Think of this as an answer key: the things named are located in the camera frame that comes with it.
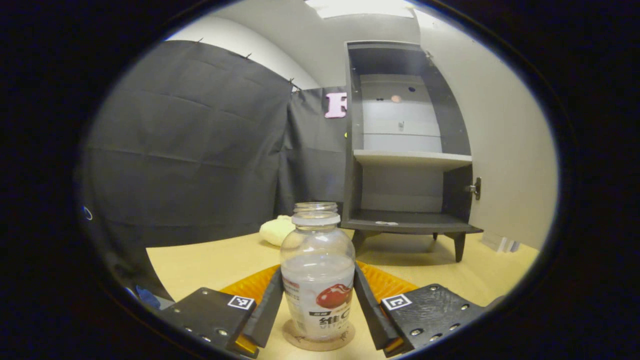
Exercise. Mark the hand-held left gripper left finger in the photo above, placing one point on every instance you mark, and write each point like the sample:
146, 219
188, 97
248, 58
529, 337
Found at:
267, 310

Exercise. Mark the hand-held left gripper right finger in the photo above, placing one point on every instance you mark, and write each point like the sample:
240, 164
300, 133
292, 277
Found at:
370, 310

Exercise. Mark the round wooden coaster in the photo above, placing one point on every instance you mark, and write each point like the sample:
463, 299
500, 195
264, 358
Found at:
295, 342

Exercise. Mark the clear bottle with white label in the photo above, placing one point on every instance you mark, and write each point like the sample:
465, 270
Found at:
317, 260

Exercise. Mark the grey cabinet door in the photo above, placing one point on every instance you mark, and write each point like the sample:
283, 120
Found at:
510, 150

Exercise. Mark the pale yellow plush toy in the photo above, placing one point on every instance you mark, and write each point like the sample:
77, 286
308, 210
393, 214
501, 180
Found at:
276, 231

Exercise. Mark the blue fabric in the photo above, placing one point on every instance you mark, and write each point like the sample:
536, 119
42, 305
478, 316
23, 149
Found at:
148, 296

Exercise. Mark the brown spine book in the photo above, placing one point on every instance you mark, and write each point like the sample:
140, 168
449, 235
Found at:
492, 242

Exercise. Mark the grey spine book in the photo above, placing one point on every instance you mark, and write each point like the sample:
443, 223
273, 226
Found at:
505, 245

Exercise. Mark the black backdrop cloth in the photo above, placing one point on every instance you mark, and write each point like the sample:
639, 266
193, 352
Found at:
200, 150

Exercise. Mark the ceiling light panel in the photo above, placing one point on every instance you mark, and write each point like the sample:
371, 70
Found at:
360, 7

